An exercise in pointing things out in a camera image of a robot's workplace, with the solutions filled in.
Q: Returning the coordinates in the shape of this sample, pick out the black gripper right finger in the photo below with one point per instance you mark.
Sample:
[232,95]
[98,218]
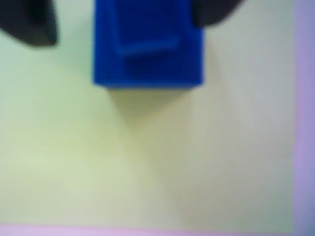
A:
[211,12]

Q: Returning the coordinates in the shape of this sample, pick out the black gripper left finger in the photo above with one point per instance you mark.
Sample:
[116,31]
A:
[27,22]

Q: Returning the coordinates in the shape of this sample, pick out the tiny blue cube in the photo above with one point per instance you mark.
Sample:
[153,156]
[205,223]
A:
[147,24]

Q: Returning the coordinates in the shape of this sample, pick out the small blue cube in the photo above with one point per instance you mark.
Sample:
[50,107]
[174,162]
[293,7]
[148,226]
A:
[103,68]

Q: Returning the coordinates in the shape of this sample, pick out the green paper square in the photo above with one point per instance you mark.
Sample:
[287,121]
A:
[73,147]

